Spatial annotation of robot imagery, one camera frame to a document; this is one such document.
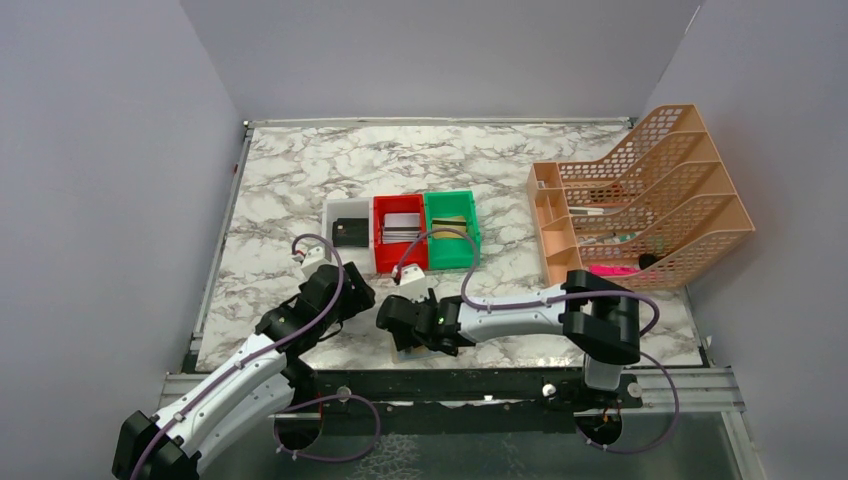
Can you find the black credit card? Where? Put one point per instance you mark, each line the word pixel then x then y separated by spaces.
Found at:
pixel 351 232

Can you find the white card stack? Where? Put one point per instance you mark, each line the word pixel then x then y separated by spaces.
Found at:
pixel 400 227

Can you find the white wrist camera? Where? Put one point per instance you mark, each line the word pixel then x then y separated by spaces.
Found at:
pixel 311 260
pixel 412 284

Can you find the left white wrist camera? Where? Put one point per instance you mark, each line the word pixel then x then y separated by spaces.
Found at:
pixel 311 260

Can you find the green white pen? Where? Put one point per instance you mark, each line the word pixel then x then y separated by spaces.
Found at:
pixel 615 238

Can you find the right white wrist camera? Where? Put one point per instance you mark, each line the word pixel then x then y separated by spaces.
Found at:
pixel 412 284

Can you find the orange mesh file organizer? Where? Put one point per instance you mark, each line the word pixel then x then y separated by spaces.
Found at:
pixel 665 180

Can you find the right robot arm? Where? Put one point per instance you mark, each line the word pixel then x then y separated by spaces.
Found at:
pixel 598 316

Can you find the pink highlighter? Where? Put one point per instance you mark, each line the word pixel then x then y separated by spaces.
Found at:
pixel 613 271

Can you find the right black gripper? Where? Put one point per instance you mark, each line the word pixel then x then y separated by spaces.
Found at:
pixel 402 341

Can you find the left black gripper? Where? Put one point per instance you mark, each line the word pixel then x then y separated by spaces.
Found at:
pixel 359 298

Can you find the beige card holder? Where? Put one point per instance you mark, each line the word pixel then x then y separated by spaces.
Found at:
pixel 413 354

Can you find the aluminium frame rail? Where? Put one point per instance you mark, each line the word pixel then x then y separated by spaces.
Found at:
pixel 699 390

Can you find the red plastic bin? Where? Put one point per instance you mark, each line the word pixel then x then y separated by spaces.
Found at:
pixel 387 256

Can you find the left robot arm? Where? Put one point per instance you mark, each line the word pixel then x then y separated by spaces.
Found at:
pixel 266 375

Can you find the green plastic bin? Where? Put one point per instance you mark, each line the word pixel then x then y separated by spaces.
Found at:
pixel 452 253

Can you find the gold credit card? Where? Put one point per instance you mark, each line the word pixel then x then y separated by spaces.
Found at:
pixel 449 227

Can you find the black mounting rail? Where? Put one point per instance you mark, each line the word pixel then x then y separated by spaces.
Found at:
pixel 372 404

